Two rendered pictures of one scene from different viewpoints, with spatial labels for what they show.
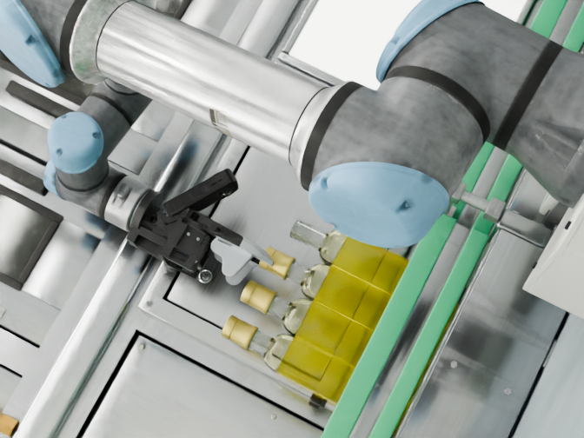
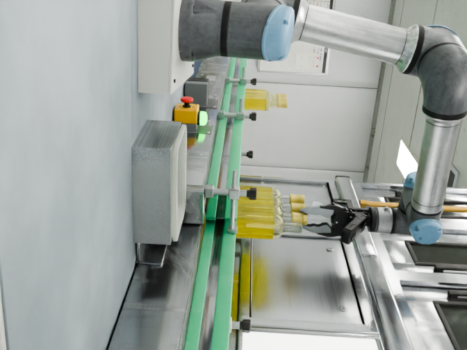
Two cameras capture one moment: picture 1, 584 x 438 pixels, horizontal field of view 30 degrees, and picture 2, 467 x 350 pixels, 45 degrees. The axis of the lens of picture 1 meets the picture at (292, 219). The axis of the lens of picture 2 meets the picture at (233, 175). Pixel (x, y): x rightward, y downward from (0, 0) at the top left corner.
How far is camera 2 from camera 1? 1.85 m
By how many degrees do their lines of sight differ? 79
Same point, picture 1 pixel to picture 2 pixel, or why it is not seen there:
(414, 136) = not seen: outside the picture
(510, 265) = (191, 178)
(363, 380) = (235, 154)
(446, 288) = (217, 176)
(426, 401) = (206, 148)
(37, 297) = (395, 241)
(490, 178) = (215, 247)
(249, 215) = (329, 272)
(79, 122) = not seen: hidden behind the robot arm
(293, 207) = (311, 280)
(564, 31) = (206, 317)
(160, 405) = not seen: hidden behind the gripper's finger
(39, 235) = (418, 257)
